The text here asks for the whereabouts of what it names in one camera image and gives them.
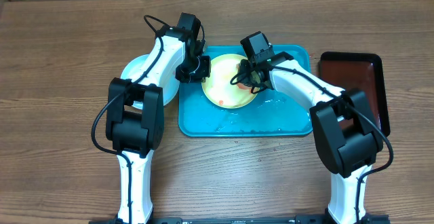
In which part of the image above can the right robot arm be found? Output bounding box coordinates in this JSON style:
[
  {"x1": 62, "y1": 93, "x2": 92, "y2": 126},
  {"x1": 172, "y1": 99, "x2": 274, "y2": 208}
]
[{"x1": 231, "y1": 32, "x2": 384, "y2": 223}]

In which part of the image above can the light blue plate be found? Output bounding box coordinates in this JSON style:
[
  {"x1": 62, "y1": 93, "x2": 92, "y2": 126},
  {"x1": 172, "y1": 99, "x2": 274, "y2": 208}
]
[{"x1": 121, "y1": 54, "x2": 180, "y2": 106}]

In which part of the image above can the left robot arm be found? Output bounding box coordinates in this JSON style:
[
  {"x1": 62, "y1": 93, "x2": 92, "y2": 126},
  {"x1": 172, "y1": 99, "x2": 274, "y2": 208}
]
[{"x1": 101, "y1": 13, "x2": 211, "y2": 223}]

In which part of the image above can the red green scrub sponge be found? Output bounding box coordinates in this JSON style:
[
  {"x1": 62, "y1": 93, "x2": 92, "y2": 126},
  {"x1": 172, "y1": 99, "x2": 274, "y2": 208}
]
[{"x1": 236, "y1": 63, "x2": 251, "y2": 90}]

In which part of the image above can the yellow-green plate top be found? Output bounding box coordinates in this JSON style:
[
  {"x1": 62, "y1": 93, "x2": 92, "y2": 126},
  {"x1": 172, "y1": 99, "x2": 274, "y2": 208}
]
[{"x1": 202, "y1": 54, "x2": 256, "y2": 109}]

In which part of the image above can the dark brown black tray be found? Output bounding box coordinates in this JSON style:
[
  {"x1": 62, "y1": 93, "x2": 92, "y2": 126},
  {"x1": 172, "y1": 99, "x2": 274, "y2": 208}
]
[{"x1": 319, "y1": 52, "x2": 391, "y2": 136}]

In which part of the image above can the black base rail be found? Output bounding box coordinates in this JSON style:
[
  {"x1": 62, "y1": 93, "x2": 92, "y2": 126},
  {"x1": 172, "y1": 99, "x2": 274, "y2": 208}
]
[{"x1": 89, "y1": 214, "x2": 391, "y2": 224}]

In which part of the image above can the teal plastic tray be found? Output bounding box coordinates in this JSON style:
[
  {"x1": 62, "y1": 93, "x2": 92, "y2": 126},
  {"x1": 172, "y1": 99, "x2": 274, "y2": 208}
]
[{"x1": 178, "y1": 45, "x2": 312, "y2": 137}]

